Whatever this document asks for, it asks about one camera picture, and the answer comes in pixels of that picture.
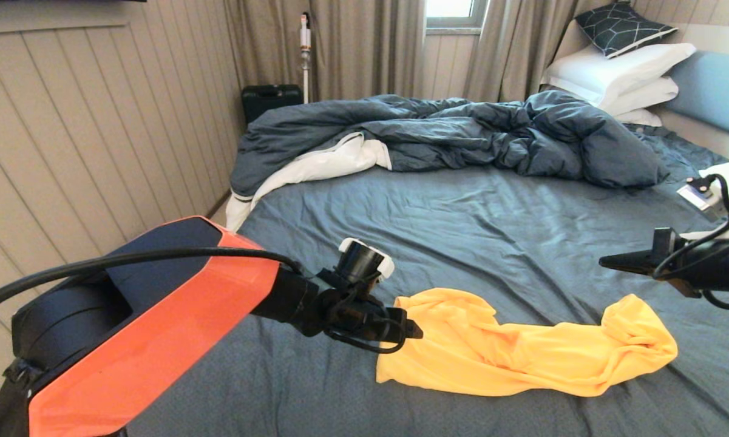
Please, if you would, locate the yellow printed t-shirt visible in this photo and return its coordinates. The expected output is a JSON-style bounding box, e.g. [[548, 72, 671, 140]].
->
[[375, 288, 679, 398]]

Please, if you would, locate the grey-blue bed sheet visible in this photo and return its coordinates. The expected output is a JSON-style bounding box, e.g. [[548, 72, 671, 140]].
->
[[127, 124, 729, 437]]

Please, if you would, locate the blue headboard cushion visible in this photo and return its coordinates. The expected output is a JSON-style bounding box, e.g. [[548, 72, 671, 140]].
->
[[665, 51, 729, 143]]

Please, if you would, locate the large white pillow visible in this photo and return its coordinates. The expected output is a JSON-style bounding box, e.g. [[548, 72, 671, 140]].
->
[[543, 42, 697, 98]]

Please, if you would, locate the dark blue crumpled duvet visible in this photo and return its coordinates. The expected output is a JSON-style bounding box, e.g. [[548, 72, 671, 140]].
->
[[230, 91, 670, 198]]

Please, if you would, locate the dark patterned cushion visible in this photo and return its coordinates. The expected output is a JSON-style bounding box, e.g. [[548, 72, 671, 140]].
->
[[574, 2, 677, 59]]

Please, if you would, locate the dark green hard case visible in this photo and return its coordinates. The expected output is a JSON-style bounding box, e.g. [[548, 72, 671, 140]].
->
[[242, 84, 304, 125]]

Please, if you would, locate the beige curtain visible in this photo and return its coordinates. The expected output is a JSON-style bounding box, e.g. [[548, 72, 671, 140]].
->
[[463, 0, 617, 103], [223, 0, 426, 103]]

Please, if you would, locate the white stick vacuum cleaner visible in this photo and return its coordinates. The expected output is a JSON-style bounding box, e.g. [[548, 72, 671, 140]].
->
[[299, 13, 313, 104]]

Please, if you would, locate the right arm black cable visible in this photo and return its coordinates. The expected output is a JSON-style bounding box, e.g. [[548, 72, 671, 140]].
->
[[653, 174, 729, 311]]

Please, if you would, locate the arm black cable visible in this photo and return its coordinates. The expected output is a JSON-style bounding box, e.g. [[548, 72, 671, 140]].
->
[[0, 248, 304, 437], [653, 174, 729, 311]]

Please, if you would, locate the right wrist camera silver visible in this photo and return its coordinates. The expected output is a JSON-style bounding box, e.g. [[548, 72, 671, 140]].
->
[[677, 182, 720, 220]]

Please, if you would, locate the beige headboard frame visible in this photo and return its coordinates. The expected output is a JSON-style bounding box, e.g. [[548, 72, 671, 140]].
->
[[540, 21, 729, 163]]

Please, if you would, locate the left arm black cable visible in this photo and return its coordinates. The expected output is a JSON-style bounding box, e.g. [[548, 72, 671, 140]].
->
[[0, 248, 304, 437]]

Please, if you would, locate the window with grey frame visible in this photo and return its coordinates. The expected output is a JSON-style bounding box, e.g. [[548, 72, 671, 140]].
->
[[425, 0, 489, 34]]

